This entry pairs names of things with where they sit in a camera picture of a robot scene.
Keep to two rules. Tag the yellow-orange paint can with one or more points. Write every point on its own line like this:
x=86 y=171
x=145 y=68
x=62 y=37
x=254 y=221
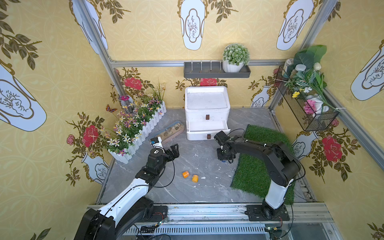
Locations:
x=195 y=178

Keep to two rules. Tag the black wire wall basket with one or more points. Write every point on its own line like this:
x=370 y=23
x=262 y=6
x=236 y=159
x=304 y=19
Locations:
x=303 y=105

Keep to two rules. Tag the potted green succulent white pot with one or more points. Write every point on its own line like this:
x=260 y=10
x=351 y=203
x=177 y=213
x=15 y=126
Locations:
x=235 y=56

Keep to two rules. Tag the green artificial grass mat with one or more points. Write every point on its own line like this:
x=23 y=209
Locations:
x=251 y=175

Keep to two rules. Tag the orange paint can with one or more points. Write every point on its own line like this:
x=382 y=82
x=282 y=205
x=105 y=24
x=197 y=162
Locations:
x=186 y=174

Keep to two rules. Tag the white picket fence flower planter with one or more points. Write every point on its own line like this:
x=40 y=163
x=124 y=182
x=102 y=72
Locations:
x=136 y=120

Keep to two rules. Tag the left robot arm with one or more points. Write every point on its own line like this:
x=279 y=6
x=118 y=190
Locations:
x=126 y=198

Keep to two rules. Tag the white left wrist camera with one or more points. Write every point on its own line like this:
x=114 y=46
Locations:
x=156 y=142

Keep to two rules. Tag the grey wall shelf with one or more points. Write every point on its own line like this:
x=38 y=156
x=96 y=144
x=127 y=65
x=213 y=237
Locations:
x=212 y=69

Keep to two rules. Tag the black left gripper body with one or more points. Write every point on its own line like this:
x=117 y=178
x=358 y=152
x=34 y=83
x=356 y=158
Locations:
x=169 y=153

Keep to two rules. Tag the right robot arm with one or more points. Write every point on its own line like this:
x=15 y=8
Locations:
x=282 y=167

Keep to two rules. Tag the artificial plants in basket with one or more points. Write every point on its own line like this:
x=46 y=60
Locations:
x=306 y=81

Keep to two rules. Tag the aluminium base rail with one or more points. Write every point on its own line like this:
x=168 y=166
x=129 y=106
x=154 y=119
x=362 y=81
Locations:
x=146 y=221

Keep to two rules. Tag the pink tray with sand and stones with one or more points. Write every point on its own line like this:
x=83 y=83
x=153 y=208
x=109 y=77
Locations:
x=172 y=131

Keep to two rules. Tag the white three-drawer cabinet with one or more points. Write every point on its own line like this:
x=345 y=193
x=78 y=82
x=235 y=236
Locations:
x=207 y=110

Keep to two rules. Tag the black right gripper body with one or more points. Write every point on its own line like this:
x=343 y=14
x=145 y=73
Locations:
x=223 y=151

